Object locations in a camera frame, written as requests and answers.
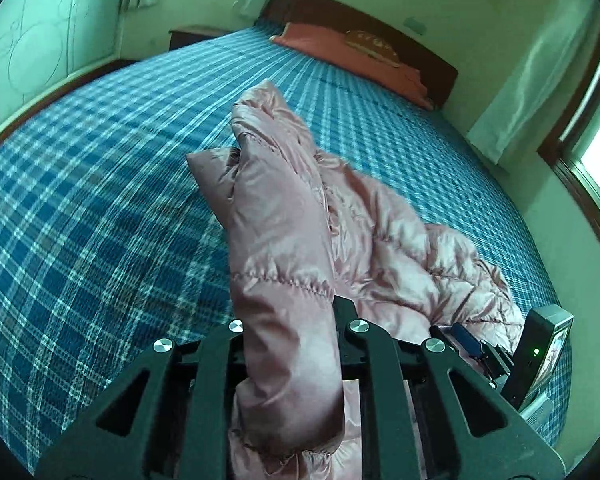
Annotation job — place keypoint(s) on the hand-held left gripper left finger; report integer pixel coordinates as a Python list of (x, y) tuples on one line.
[(130, 410)]

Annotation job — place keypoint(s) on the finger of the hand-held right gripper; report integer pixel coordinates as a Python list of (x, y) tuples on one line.
[(467, 337)]

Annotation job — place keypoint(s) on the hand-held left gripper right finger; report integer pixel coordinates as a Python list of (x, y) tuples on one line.
[(380, 375)]

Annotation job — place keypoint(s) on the pink puffer jacket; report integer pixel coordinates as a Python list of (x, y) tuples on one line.
[(280, 240)]

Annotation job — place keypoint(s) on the bed with blue plaid sheet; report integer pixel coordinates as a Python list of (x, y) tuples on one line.
[(105, 185)]

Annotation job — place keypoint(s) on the wide wood-framed window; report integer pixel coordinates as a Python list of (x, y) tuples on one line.
[(597, 140)]

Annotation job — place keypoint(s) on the small brown patterned cushion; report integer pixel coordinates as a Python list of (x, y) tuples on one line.
[(372, 46)]

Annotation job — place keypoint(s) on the orange pillow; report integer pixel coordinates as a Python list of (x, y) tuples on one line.
[(325, 45)]

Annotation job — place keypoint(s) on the dark wooden headboard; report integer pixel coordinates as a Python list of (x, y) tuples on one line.
[(330, 10)]

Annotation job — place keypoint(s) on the glossy wardrobe with circle pattern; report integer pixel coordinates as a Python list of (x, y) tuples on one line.
[(35, 45)]

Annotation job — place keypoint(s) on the dark wooden nightstand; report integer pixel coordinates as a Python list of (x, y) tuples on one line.
[(195, 37)]

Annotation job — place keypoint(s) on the wall socket plate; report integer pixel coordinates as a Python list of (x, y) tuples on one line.
[(416, 26)]

